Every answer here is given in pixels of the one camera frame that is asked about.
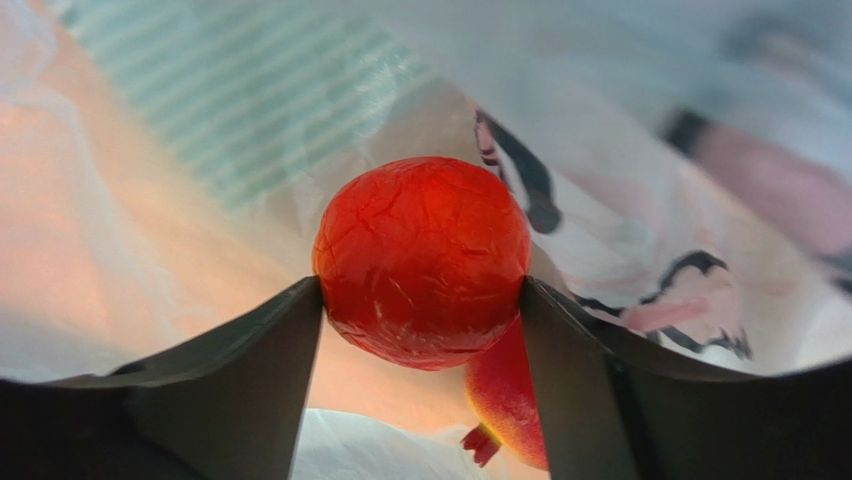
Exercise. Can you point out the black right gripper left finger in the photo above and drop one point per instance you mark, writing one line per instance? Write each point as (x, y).
(226, 404)

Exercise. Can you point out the red apple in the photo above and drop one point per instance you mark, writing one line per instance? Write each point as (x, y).
(499, 390)

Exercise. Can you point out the orange red wrinkled fruit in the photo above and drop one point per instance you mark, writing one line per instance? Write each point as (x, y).
(421, 261)

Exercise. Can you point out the green white striped cloth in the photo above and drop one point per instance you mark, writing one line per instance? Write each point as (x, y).
(247, 94)

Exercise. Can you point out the light blue printed plastic bag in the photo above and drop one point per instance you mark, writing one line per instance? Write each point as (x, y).
(684, 169)

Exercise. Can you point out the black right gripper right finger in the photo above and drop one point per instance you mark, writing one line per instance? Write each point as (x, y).
(613, 405)

